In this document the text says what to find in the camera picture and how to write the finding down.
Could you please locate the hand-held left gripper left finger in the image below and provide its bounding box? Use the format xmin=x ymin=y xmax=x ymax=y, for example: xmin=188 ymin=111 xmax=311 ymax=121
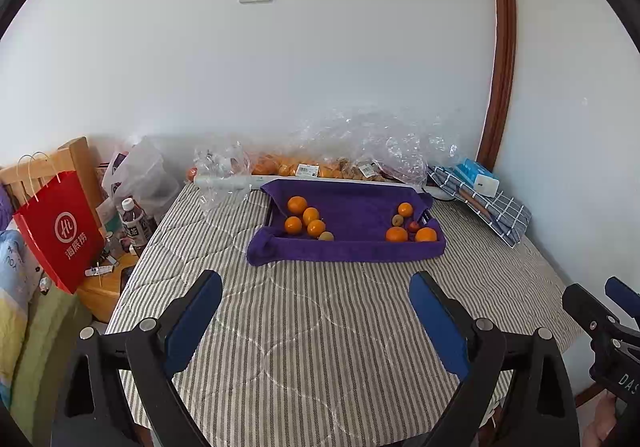
xmin=52 ymin=269 xmax=224 ymax=447

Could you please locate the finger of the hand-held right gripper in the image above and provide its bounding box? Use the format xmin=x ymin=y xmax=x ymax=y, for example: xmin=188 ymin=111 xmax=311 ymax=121
xmin=561 ymin=283 xmax=629 ymax=344
xmin=604 ymin=276 xmax=640 ymax=323

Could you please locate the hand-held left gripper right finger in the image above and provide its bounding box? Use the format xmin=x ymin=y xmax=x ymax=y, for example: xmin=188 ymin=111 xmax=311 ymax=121
xmin=409 ymin=270 xmax=583 ymax=447

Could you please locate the person's right hand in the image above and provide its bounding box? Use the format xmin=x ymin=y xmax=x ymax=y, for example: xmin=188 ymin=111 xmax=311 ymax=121
xmin=582 ymin=393 xmax=620 ymax=447

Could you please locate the wooden nightstand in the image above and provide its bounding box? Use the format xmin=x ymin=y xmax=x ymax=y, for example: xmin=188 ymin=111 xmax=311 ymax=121
xmin=75 ymin=247 xmax=141 ymax=325

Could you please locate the dark drink bottle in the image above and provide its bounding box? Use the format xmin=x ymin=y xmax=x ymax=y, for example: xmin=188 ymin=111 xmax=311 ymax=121
xmin=119 ymin=198 xmax=160 ymax=258

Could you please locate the striped mattress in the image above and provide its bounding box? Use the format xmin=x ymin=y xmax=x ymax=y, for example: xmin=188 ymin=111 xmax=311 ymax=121
xmin=105 ymin=177 xmax=586 ymax=447

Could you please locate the grey plaid cloth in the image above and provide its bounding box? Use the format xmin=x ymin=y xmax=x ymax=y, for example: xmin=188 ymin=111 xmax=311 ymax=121
xmin=426 ymin=164 xmax=532 ymax=248

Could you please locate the purple towel-lined tray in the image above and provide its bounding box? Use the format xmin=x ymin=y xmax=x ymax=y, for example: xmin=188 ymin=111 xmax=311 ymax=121
xmin=246 ymin=178 xmax=447 ymax=266

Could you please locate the green cloth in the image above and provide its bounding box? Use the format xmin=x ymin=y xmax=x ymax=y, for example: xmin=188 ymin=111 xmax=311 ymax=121
xmin=10 ymin=287 xmax=96 ymax=447

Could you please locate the blue and white tissue box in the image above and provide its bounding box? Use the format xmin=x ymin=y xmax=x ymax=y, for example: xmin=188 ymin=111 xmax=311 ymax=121
xmin=452 ymin=158 xmax=501 ymax=197

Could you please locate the white plastic bag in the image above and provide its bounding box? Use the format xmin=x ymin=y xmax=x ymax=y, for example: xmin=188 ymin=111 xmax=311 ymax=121
xmin=100 ymin=136 xmax=181 ymax=228

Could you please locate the red paper bag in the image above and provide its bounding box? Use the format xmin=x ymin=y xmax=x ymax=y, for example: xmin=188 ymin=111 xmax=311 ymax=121
xmin=12 ymin=152 xmax=106 ymax=295

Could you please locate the small clear plastic bag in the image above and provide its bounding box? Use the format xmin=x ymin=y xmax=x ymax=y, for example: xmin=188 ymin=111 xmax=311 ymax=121
xmin=192 ymin=142 xmax=251 ymax=223

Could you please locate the clear bag of brown longans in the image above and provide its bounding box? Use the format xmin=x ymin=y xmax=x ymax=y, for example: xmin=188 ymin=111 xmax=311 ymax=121
xmin=337 ymin=157 xmax=401 ymax=183

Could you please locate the clear bag of oranges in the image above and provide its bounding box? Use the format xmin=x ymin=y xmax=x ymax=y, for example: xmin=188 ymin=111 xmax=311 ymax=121
xmin=247 ymin=152 xmax=346 ymax=179

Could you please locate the colourful printed blanket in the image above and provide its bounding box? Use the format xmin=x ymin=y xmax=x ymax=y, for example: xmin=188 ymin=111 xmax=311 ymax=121
xmin=0 ymin=227 xmax=51 ymax=408

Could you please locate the large crinkled clear plastic bag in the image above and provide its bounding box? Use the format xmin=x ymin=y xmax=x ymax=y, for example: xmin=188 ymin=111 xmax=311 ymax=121
xmin=295 ymin=104 xmax=461 ymax=183

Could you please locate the wooden chair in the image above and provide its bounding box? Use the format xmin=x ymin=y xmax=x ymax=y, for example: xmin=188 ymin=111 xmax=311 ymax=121
xmin=0 ymin=137 xmax=108 ymax=238

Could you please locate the black cable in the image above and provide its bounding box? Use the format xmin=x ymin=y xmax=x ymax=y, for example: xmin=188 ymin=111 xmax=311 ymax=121
xmin=420 ymin=184 xmax=458 ymax=202

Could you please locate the wooden door frame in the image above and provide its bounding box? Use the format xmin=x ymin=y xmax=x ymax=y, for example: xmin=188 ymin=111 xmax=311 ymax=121
xmin=475 ymin=0 xmax=518 ymax=173

